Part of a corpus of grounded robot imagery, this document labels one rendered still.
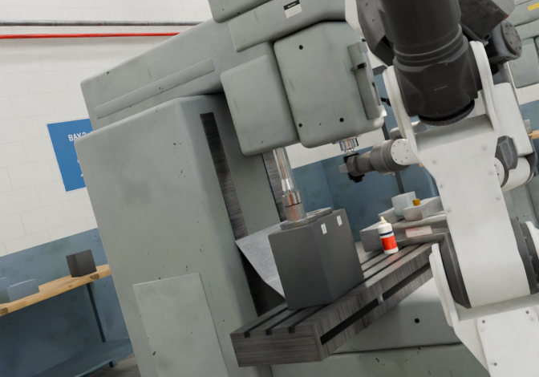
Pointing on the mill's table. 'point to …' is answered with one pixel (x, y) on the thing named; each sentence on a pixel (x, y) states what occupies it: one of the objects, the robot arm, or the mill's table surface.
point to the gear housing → (289, 14)
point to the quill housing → (323, 83)
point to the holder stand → (316, 258)
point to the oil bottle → (387, 237)
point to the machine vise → (406, 230)
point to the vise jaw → (428, 206)
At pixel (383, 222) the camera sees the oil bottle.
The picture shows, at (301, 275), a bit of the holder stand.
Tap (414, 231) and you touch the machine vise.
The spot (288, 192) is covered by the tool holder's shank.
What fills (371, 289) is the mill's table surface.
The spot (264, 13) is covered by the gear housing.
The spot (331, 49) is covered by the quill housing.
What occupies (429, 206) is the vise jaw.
